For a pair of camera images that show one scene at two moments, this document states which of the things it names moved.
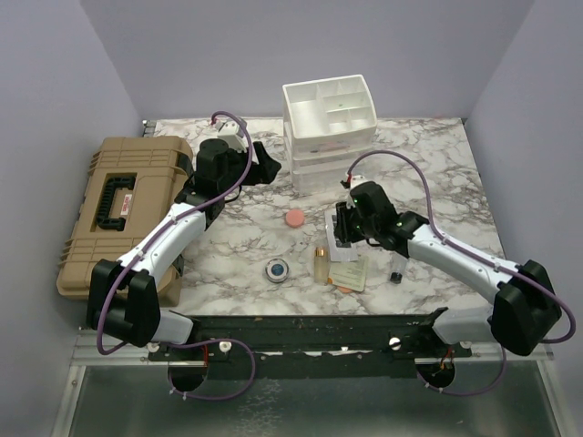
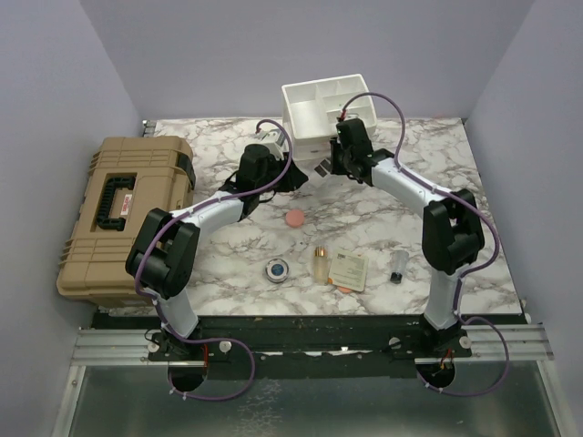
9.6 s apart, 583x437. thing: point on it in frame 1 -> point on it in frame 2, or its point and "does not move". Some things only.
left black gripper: x=263 y=172 -> x=293 y=179
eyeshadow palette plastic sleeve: x=338 y=251 -> x=323 y=168
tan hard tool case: x=129 y=181 does not move
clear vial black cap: x=397 y=268 does not move
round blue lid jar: x=277 y=270 does not move
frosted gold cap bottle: x=321 y=267 does not move
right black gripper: x=343 y=228 -> x=334 y=147
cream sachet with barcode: x=349 y=274 does not move
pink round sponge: x=295 y=218 does not move
